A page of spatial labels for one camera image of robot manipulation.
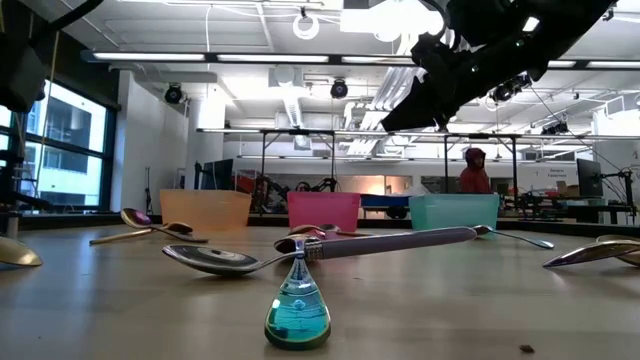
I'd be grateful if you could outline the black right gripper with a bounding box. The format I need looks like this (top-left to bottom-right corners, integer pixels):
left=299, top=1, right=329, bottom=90
left=380, top=29, right=502, bottom=133

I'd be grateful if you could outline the silver spoon lavender handle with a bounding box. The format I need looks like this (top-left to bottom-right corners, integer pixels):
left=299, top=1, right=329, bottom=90
left=161, top=225, right=479, bottom=277

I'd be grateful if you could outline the gold spoon pink handle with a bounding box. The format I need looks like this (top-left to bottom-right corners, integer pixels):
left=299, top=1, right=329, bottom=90
left=288, top=223, right=375, bottom=239

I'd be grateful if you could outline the spoon with blue teardrop handle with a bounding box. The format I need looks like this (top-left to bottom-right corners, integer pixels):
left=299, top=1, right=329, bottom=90
left=263, top=233, right=332, bottom=351

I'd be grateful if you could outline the iridescent purple spoon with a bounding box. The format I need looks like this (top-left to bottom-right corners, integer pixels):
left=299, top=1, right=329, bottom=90
left=120, top=208, right=209, bottom=245

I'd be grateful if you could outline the person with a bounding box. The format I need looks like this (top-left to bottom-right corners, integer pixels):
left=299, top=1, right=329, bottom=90
left=458, top=147, right=494, bottom=195

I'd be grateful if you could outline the blue background tub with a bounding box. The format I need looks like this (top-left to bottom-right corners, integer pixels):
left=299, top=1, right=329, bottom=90
left=360, top=194, right=411, bottom=209

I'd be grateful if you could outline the teal translucent plastic bin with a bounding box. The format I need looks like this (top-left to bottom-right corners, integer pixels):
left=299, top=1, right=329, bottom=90
left=408, top=193, right=501, bottom=232

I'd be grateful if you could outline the pink translucent plastic bin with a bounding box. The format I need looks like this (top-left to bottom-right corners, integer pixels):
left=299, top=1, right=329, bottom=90
left=287, top=191, right=362, bottom=234

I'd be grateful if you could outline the plain silver spoon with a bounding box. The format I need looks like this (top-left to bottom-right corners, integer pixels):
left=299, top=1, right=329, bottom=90
left=472, top=224, right=555, bottom=250

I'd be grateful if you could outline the black computer monitor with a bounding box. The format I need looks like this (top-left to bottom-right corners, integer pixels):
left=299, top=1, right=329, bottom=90
left=199, top=158, right=235, bottom=191
left=576, top=158, right=604, bottom=199

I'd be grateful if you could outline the black table edge rim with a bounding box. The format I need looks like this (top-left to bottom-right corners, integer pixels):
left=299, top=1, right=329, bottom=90
left=19, top=212, right=640, bottom=240

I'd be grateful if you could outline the orange translucent plastic bin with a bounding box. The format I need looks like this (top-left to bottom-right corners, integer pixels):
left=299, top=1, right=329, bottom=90
left=159, top=188, right=253, bottom=232

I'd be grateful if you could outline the large window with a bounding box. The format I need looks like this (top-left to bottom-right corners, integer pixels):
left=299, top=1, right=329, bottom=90
left=0, top=79, right=117, bottom=211

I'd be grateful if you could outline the black equipment stand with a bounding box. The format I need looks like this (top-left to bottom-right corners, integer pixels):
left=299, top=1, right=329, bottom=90
left=0, top=149, right=51, bottom=239

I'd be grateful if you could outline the black metal station frame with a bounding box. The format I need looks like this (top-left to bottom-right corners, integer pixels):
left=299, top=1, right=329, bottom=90
left=442, top=132, right=522, bottom=209
left=259, top=128, right=337, bottom=194

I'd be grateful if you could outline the white ceiling ring light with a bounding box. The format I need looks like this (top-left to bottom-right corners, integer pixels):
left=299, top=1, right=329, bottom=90
left=292, top=13, right=321, bottom=41

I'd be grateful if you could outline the ceiling light rail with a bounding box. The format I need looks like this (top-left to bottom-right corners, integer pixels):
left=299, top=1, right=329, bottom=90
left=82, top=49, right=640, bottom=71

